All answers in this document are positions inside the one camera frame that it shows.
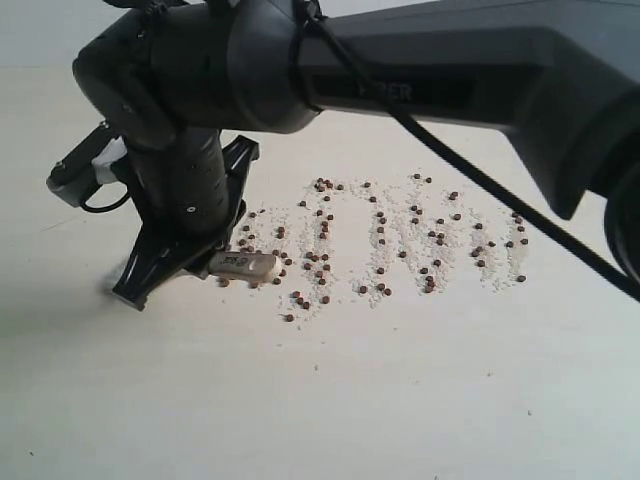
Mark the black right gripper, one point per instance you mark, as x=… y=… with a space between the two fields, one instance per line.
x=189 y=196

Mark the white paint brush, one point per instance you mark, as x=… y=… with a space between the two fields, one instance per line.
x=248 y=267

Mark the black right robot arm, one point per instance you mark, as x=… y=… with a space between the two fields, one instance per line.
x=559 y=79

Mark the scattered rice and brown pellets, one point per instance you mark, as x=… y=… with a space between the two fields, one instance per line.
x=358 y=248

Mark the right wrist camera with tape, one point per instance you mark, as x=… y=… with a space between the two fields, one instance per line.
x=87 y=167

